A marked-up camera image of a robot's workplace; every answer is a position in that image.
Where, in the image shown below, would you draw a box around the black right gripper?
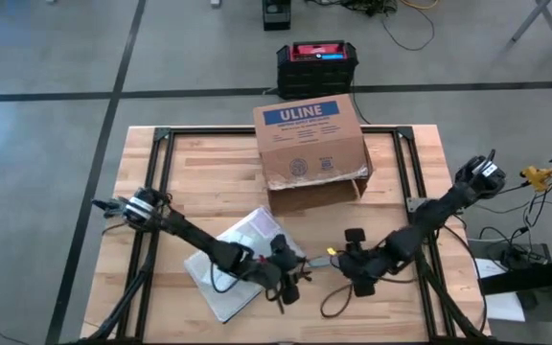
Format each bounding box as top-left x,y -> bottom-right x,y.
328,241 -> 392,298

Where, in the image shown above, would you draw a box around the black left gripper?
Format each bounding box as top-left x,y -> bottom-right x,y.
251,233 -> 313,306

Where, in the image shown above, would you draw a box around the brown cardboard shipping box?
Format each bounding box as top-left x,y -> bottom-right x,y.
252,93 -> 374,217

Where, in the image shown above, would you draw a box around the white paper sheet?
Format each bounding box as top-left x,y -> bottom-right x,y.
475,258 -> 526,322

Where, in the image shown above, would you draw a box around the black power adapter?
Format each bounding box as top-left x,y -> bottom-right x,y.
499,246 -> 539,269

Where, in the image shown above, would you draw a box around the red and black toolbox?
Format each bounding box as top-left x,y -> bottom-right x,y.
276,40 -> 359,101

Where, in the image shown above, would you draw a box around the black cart crossbar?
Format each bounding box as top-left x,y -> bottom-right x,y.
477,256 -> 552,306

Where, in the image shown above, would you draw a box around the grey equipment cart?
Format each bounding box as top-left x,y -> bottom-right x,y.
467,238 -> 552,345

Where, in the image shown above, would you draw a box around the small black floor device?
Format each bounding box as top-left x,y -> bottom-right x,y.
262,0 -> 292,32

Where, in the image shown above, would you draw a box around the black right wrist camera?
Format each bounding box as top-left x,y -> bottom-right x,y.
344,227 -> 367,246

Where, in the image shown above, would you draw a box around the black camera cable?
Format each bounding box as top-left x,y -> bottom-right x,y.
319,275 -> 419,318

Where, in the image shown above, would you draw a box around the grey metal frame bracket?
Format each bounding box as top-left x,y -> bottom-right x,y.
405,196 -> 428,215

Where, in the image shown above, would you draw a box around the black aluminium table frame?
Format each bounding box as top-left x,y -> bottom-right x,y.
72,125 -> 493,345

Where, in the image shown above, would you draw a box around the yellow cable connector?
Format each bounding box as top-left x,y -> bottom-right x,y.
519,165 -> 552,193

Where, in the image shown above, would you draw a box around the black floor cable loop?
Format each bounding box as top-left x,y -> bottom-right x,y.
379,7 -> 437,53

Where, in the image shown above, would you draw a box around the tangled floor cables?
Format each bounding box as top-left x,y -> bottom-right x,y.
304,0 -> 400,15

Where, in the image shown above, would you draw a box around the yellow floor cable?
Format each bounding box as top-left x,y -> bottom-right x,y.
398,0 -> 439,11

